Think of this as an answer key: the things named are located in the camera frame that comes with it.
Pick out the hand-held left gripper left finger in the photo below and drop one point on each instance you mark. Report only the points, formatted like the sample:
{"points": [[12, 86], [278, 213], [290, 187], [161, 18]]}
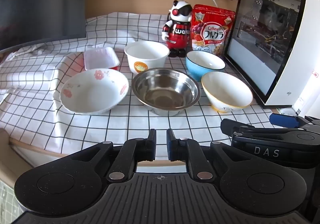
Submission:
{"points": [[150, 144]]}

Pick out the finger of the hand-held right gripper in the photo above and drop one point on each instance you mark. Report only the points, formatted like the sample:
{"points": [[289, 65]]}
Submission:
{"points": [[283, 119], [230, 126]]}

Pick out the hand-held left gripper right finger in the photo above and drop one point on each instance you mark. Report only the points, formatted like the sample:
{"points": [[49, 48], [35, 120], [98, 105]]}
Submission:
{"points": [[171, 146]]}

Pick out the white bowl yellow rim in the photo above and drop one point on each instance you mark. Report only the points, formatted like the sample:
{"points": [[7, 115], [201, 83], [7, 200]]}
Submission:
{"points": [[225, 89]]}

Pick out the stainless steel bowl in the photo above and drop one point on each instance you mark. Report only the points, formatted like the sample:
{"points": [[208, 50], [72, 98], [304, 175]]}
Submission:
{"points": [[165, 89]]}

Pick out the blue ceramic bowl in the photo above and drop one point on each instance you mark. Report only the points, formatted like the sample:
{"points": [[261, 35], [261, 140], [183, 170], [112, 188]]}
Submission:
{"points": [[205, 61]]}

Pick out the white floral bowl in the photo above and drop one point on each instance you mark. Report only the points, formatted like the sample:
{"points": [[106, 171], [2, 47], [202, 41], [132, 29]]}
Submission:
{"points": [[92, 94]]}

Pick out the white paper bowl orange label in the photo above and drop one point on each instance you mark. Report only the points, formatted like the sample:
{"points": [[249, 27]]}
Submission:
{"points": [[147, 51]]}

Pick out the white checked tablecloth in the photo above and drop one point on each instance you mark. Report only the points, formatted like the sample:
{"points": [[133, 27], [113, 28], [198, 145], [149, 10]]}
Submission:
{"points": [[75, 129]]}

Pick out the white computer case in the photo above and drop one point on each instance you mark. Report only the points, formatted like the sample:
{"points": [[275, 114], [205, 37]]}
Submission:
{"points": [[265, 39]]}

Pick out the red cereal bag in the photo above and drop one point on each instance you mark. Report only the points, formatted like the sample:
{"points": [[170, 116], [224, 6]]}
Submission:
{"points": [[212, 31]]}

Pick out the red black robot toy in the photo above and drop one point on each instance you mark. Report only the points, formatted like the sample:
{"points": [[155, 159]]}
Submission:
{"points": [[177, 36]]}

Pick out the beige rounded bar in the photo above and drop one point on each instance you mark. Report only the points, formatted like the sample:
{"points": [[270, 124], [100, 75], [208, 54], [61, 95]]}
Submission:
{"points": [[7, 154]]}

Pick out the black monitor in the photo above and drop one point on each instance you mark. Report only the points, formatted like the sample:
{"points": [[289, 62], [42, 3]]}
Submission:
{"points": [[37, 4]]}

